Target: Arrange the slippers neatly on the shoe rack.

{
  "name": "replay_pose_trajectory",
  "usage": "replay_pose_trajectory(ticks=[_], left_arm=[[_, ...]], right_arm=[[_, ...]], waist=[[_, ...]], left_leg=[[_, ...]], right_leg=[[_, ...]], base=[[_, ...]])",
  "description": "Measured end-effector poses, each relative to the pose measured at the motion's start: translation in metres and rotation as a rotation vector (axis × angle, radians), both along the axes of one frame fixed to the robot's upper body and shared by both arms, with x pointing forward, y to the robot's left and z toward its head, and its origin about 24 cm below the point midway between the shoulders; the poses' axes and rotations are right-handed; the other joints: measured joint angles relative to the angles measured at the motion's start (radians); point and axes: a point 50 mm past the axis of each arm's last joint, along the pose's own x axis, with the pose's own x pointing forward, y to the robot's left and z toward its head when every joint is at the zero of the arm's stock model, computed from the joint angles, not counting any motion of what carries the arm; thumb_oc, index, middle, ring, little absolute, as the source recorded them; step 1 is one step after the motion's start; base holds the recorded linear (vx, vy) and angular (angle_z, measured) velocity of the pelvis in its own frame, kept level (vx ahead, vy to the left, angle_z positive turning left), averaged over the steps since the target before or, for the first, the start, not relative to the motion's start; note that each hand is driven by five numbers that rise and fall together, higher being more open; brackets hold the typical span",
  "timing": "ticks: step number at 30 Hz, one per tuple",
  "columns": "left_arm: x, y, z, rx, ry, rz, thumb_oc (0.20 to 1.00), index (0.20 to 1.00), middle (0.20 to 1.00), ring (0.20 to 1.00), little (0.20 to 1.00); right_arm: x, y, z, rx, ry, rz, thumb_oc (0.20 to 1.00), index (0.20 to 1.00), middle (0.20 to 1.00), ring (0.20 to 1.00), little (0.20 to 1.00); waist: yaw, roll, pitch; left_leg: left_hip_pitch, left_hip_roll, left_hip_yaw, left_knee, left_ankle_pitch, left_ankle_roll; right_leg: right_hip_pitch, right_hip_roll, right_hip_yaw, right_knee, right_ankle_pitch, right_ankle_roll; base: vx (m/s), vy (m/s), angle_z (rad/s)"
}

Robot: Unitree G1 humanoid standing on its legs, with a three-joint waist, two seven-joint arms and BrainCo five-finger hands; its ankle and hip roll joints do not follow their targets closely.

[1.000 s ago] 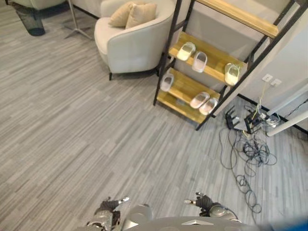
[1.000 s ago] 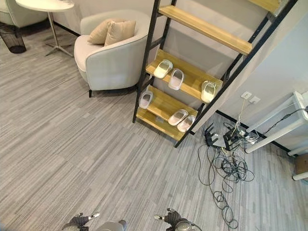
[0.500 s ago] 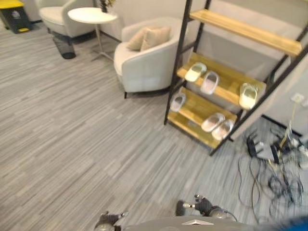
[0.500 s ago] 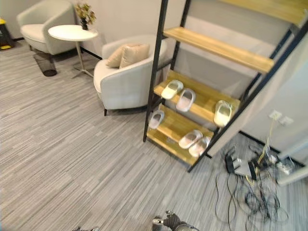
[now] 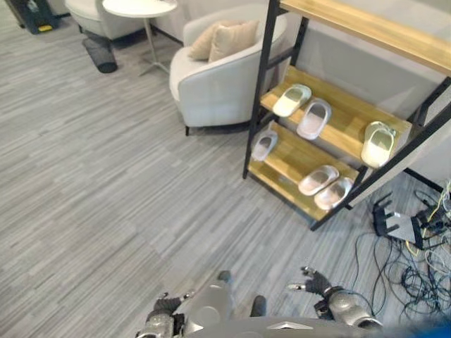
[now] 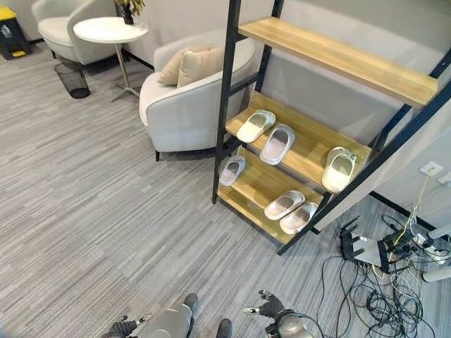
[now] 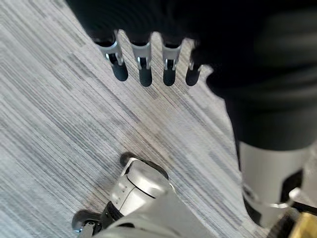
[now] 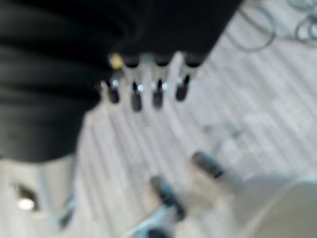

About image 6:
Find potted plant dark vase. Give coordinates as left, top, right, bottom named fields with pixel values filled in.
left=114, top=0, right=147, bottom=25

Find black metal rack frame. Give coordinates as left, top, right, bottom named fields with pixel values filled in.
left=211, top=0, right=451, bottom=256

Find robot dark foot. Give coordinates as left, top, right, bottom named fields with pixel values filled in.
left=183, top=292, right=199, bottom=320
left=216, top=318, right=234, bottom=338

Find black wire waste basket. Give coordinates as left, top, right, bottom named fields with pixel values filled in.
left=54, top=62, right=92, bottom=99

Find white tube stand legs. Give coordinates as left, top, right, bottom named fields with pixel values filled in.
left=421, top=225, right=451, bottom=283

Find long wooden rack shelf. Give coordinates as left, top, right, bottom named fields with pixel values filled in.
left=237, top=16, right=440, bottom=108

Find yellow-green cable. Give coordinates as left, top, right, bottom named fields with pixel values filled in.
left=371, top=171, right=433, bottom=279

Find yellow and black bin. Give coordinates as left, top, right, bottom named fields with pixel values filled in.
left=0, top=7, right=31, bottom=61

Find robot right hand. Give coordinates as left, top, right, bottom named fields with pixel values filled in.
left=242, top=289, right=295, bottom=334

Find white cable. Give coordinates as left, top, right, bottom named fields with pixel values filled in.
left=387, top=270, right=426, bottom=320

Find white power strip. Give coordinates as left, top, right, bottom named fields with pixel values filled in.
left=410, top=225, right=451, bottom=264

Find robot dark left foot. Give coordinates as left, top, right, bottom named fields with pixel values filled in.
left=183, top=292, right=199, bottom=320

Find black router with antennas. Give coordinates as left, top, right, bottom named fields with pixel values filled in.
left=338, top=216, right=393, bottom=275

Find robot dark right foot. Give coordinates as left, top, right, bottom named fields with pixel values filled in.
left=216, top=318, right=234, bottom=338

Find pale grey slipper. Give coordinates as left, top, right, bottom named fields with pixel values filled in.
left=218, top=154, right=247, bottom=187

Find tangled black cables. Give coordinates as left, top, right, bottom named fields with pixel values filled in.
left=316, top=211, right=451, bottom=338

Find white armchair with cushions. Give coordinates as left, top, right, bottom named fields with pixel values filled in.
left=139, top=29, right=261, bottom=162

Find beige cushion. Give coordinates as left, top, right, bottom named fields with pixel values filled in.
left=156, top=48, right=187, bottom=87
left=176, top=45, right=226, bottom=89

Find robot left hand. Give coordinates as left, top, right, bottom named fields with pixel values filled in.
left=103, top=313, right=153, bottom=338

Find cream slipper with strap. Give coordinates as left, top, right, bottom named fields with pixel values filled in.
left=321, top=146, right=357, bottom=194
left=235, top=109, right=277, bottom=144

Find pale pink slipper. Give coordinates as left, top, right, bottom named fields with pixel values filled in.
left=279, top=201, right=319, bottom=235
left=264, top=189, right=307, bottom=221
left=259, top=123, right=296, bottom=165

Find round white side table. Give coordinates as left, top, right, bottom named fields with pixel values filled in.
left=73, top=16, right=149, bottom=104

